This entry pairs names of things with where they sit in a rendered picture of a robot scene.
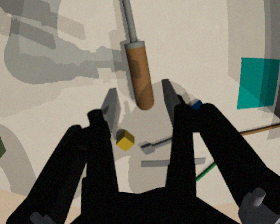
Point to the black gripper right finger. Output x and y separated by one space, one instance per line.
245 174

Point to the grey flat bar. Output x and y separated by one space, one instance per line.
164 163

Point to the grey wrench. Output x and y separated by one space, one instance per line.
149 148

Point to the blue cube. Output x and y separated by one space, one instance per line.
196 105

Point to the teal square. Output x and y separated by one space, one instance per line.
258 82

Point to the green flat bar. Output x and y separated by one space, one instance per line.
205 171

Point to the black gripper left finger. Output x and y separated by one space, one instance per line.
52 194

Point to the brown wooden stick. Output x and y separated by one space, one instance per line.
259 129

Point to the yellow cube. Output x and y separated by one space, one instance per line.
125 140

